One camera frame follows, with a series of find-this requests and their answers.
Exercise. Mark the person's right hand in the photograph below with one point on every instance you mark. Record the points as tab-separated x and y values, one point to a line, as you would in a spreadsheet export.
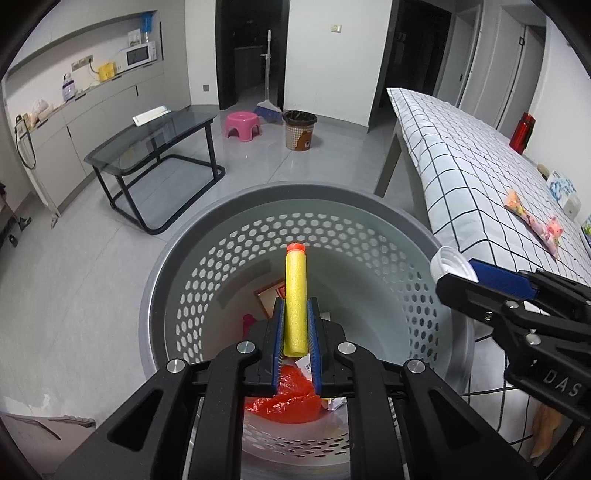
547	429

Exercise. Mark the milk powder jar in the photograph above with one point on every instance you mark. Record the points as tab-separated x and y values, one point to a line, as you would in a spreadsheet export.
586	228

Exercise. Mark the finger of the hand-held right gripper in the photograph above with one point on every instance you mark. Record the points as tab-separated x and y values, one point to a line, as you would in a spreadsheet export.
466	293
503	279

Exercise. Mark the red cardboard box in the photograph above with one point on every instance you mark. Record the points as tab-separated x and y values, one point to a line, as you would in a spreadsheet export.
272	297

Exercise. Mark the red thermos bottle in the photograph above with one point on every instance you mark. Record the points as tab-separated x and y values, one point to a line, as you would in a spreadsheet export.
521	131

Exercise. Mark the grey perforated basket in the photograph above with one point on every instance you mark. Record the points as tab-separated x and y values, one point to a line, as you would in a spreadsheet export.
194	286

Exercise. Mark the pink snack packet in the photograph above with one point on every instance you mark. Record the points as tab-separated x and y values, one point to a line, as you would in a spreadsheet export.
526	214

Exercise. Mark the white folding frame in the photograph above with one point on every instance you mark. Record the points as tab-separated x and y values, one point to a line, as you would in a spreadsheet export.
34	170

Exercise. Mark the white carton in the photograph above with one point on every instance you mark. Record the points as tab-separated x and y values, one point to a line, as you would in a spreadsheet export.
135	37

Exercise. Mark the blue broom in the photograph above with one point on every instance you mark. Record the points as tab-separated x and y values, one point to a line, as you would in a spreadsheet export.
268	101

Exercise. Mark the red plastic bag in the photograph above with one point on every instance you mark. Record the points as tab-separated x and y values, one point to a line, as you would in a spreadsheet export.
286	397

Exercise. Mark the blue container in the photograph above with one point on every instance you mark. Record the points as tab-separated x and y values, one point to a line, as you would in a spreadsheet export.
147	21

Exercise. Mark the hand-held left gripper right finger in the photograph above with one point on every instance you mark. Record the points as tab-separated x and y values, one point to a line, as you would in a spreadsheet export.
315	350

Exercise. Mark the yellow foam dart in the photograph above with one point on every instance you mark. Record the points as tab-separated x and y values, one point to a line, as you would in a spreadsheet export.
295	300

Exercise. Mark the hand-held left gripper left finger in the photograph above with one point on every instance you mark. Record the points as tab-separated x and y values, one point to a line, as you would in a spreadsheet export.
280	350

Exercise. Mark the grey table leg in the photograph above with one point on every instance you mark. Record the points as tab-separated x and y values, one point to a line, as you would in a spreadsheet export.
388	161

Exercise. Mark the white microwave oven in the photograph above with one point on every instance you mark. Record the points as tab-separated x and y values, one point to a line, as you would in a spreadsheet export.
138	54

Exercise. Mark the pink plastic stool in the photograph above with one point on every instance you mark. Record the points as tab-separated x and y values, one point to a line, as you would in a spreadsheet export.
242	124

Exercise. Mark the brown waste bin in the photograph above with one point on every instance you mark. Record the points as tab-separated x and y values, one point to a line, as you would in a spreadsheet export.
299	131

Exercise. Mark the dark glass side table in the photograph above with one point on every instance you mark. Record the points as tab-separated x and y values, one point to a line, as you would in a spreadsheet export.
152	134

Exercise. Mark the blue white tissue pack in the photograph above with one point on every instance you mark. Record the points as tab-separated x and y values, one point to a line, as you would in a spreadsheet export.
561	187

